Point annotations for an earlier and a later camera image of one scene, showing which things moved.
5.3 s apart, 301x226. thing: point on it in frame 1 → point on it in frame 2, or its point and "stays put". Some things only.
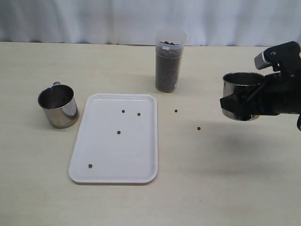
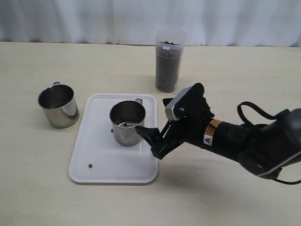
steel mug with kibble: [236, 83] → [125, 116]
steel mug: [58, 103] stays put
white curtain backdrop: [256, 23] stays put
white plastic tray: [117, 140] stays put
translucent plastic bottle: [169, 43] stays put
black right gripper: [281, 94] → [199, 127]
